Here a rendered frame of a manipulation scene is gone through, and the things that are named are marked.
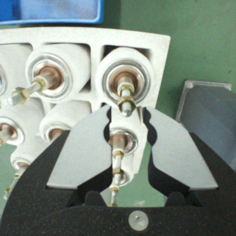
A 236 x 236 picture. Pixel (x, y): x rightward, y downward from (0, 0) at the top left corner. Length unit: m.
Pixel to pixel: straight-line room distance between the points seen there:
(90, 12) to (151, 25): 0.18
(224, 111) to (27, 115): 0.44
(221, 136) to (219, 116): 0.05
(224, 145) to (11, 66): 0.44
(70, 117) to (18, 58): 0.14
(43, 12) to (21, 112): 0.31
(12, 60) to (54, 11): 0.25
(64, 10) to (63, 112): 0.32
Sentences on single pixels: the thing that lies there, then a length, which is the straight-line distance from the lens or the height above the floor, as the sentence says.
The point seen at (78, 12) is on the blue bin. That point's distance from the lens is 0.47.
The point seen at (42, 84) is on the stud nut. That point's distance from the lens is 0.20.
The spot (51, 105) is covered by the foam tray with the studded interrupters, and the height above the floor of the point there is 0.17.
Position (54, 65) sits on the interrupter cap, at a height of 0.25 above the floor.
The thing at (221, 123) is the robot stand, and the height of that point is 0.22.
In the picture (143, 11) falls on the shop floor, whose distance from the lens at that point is 0.46.
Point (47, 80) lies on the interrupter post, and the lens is 0.21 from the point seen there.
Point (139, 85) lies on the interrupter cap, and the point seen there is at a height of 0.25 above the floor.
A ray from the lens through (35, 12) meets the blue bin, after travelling 0.53.
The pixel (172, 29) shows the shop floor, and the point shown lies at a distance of 0.48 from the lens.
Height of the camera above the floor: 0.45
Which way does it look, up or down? 58 degrees down
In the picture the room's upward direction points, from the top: 178 degrees counter-clockwise
